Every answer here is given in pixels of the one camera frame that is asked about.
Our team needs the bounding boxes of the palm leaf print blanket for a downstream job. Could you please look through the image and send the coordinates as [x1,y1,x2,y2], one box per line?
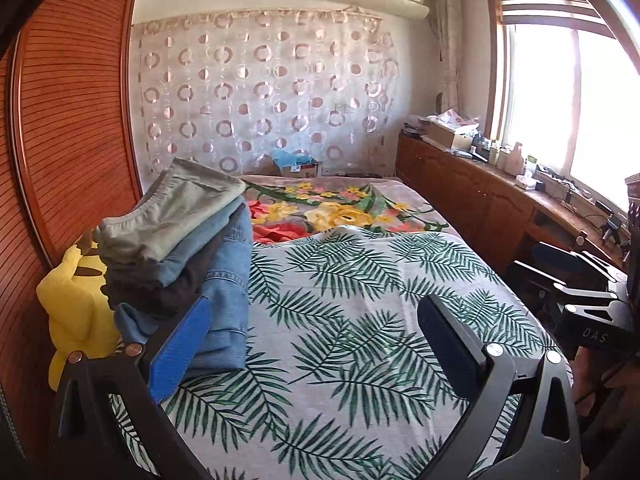
[163,226,554,479]

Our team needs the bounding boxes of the cardboard box on cabinet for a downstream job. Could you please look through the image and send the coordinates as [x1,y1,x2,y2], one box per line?
[424,122,473,151]

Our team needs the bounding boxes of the wooden louvered wardrobe door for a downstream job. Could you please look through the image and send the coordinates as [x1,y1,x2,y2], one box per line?
[1,0,141,466]

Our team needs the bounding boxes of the teal-grey folded garment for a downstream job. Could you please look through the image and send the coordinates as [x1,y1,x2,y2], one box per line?
[142,196,245,287]

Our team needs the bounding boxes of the floral pink bedspread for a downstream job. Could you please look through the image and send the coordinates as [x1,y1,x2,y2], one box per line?
[244,176,456,245]

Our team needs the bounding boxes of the box with blue item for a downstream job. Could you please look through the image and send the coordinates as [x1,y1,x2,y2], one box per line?
[272,150,319,178]

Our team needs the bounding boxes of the blue denim jeans bottom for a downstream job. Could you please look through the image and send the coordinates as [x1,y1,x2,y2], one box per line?
[105,204,253,378]

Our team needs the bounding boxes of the grey-green pants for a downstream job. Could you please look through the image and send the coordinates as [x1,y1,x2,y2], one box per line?
[93,157,245,264]

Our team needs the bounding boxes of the dark folded garment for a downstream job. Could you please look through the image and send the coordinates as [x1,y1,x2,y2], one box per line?
[101,233,224,318]

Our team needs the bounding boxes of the white power strip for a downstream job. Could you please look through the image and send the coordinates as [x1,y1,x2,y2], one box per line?
[534,169,574,202]

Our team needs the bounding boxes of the circle pattern sheer curtain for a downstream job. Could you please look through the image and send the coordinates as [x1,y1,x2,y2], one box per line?
[130,9,399,183]

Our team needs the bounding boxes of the yellow plush toy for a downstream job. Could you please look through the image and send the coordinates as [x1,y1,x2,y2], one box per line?
[36,231,120,390]

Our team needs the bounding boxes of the window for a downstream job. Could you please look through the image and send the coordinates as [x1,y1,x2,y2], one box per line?
[486,0,639,210]

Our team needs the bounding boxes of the long wooden cabinet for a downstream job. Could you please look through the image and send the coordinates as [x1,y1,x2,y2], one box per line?
[396,134,623,274]

